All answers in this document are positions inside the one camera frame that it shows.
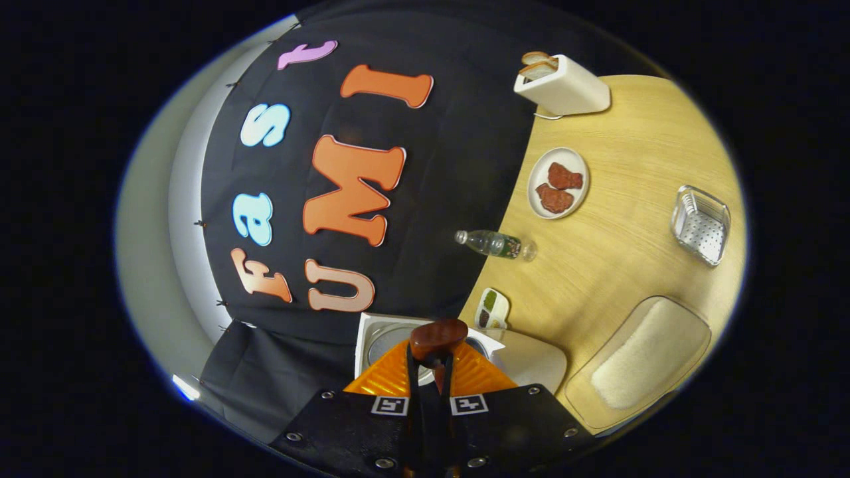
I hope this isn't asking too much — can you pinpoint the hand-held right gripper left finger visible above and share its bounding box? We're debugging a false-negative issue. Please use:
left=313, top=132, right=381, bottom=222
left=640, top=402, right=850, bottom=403
left=269, top=339, right=426, bottom=478

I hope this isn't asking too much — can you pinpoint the white rice cooker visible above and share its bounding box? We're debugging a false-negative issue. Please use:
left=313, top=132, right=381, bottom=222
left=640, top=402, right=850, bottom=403
left=354, top=312, right=568, bottom=396

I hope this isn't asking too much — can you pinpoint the clear rounded rice tray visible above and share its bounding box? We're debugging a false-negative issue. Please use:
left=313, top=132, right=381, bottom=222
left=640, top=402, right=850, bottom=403
left=563, top=295, right=713, bottom=431

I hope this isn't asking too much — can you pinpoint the white round plate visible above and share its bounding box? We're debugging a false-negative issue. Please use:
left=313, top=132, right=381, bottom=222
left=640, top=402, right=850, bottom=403
left=527, top=147, right=590, bottom=220

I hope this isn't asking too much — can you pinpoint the white divided condiment tray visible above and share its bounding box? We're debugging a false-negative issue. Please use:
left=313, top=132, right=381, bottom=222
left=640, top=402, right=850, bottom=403
left=474, top=287, right=511, bottom=331

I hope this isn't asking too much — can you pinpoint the white toaster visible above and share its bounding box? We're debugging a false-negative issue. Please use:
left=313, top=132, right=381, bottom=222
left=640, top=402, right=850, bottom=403
left=513, top=54, right=612, bottom=117

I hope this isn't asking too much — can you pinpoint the clear plastic water bottle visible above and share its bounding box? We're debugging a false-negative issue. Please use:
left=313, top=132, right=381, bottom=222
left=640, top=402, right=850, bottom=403
left=454, top=229, right=537, bottom=262

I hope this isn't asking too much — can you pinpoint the heap of white rice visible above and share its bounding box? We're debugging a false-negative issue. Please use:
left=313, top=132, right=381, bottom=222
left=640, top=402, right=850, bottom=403
left=590, top=300, right=698, bottom=410

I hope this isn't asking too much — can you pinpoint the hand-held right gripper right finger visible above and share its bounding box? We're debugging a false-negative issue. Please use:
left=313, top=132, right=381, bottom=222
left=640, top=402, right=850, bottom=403
left=432, top=340, right=596, bottom=478

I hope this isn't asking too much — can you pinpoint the brown wooden spoon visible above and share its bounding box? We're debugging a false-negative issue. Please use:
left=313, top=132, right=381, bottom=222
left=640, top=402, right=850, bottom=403
left=408, top=319, right=469, bottom=465

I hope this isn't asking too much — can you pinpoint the red meat piece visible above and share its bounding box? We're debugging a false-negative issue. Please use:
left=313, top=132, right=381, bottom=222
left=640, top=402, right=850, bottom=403
left=535, top=183, right=575, bottom=214
left=548, top=162, right=584, bottom=191

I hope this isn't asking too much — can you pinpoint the clear square chopstick holder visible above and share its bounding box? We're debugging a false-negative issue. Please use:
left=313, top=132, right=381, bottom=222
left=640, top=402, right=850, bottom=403
left=670, top=185, right=732, bottom=267

